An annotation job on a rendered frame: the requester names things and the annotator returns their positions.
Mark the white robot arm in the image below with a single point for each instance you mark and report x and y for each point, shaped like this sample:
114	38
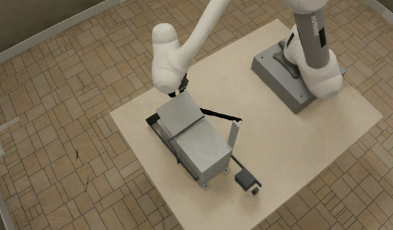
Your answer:
319	67

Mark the black straight rod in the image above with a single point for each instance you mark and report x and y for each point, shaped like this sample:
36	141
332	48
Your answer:
211	113

